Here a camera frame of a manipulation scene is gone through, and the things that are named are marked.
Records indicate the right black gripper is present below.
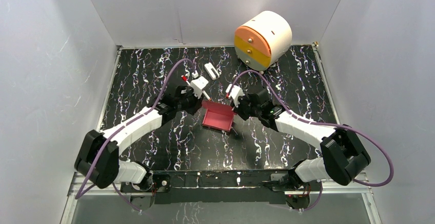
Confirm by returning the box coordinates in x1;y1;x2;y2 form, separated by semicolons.
230;94;261;121

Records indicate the pink paper box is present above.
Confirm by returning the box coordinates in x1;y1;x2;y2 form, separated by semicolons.
202;100;235;132

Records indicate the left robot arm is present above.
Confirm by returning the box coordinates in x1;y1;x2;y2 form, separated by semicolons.
74;85;204;191

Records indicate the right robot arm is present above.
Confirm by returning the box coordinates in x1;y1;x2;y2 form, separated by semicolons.
226;86;371;190

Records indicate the orange capped white marker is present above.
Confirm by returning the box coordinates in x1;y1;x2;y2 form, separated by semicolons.
202;91;211;101

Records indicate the red capped white marker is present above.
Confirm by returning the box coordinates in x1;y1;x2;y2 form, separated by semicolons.
181;75;190;85

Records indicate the white rectangular clip block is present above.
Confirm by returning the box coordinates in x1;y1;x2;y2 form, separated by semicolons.
204;63;220;80

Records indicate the round white drawer cabinet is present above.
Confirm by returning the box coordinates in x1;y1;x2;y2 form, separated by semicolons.
234;11;292;71

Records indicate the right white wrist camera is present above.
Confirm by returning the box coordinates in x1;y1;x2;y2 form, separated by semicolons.
226;84;245;107

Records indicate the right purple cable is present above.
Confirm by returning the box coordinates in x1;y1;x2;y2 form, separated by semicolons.
227;70;395;213

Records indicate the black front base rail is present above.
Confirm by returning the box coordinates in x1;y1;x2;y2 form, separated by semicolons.
153;170;295;204

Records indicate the aluminium frame rail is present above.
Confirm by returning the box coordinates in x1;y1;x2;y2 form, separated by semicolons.
60;173;382;223

